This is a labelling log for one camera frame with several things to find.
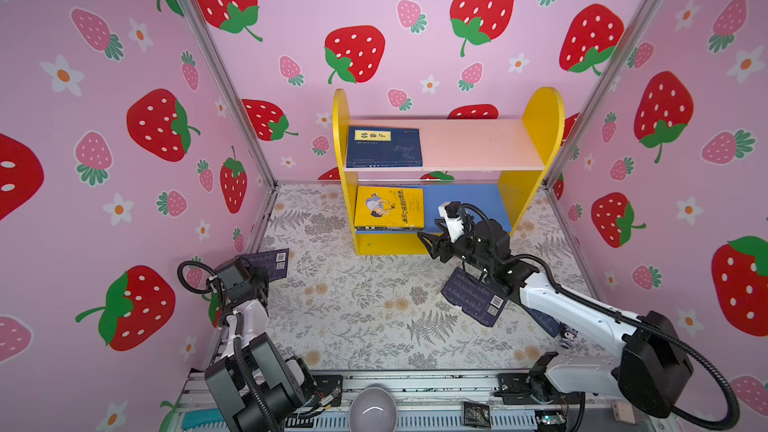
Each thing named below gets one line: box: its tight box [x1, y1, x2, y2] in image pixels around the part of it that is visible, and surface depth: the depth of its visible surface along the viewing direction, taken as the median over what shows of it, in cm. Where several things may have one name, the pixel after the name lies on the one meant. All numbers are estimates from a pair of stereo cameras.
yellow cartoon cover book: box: [354, 186, 425, 231], surface depth 91 cm
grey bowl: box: [348, 386, 398, 432], surface depth 71 cm
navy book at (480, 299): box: [441, 267, 508, 327], surface depth 90 cm
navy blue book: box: [346, 126, 423, 168], surface depth 74 cm
